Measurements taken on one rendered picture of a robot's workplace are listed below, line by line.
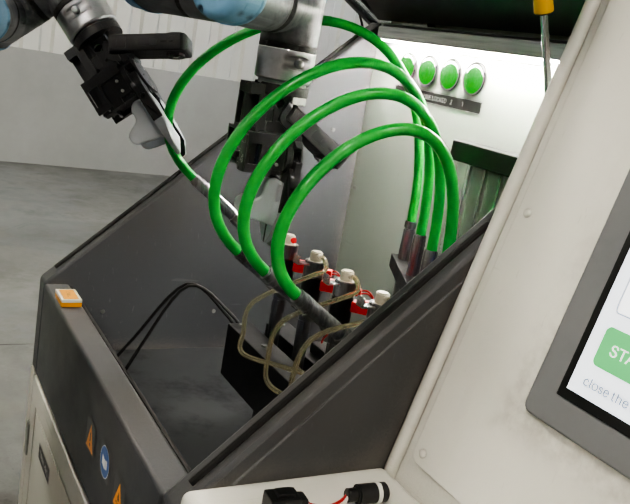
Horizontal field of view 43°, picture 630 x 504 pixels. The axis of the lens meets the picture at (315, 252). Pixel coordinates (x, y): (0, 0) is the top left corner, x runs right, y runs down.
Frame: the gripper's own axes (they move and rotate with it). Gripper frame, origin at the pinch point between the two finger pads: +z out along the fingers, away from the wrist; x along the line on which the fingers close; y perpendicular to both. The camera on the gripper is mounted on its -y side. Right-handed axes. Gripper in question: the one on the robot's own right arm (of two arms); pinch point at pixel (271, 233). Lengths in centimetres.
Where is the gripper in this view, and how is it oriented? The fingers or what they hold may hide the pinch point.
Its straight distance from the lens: 108.6
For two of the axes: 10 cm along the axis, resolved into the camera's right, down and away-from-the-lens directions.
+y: -8.7, -0.4, -5.0
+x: 4.7, 2.9, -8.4
